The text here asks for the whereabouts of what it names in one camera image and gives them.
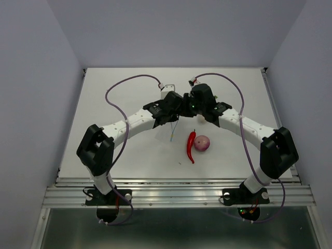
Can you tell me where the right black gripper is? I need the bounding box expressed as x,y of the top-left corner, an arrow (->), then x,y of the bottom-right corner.
176,93 -> 205,118

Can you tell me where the white radish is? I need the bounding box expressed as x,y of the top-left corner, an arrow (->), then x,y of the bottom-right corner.
197,95 -> 219,123

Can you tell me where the clear zip top bag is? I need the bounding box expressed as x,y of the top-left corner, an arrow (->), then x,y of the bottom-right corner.
155,120 -> 179,143

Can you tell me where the purple onion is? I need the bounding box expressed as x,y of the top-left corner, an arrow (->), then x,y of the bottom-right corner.
193,135 -> 210,152

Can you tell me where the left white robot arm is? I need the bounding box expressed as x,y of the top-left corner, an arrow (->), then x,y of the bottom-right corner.
76,91 -> 183,204

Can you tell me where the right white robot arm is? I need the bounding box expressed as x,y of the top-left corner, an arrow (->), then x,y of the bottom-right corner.
181,84 -> 299,202

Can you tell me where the red chili pepper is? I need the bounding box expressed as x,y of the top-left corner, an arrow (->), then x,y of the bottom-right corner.
186,130 -> 196,164

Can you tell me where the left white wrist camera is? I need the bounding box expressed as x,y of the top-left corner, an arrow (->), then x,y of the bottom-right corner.
160,84 -> 175,99

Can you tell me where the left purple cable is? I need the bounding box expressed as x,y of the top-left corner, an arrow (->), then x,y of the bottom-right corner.
98,74 -> 164,226

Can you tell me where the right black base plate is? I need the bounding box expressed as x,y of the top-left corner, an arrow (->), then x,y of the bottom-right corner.
219,188 -> 270,206

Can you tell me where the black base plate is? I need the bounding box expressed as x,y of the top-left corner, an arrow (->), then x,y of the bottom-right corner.
82,187 -> 132,207
219,188 -> 270,206

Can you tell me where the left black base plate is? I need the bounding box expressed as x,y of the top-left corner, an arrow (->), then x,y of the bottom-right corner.
82,187 -> 132,207

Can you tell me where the aluminium rail frame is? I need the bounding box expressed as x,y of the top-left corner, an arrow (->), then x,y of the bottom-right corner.
32,68 -> 329,248

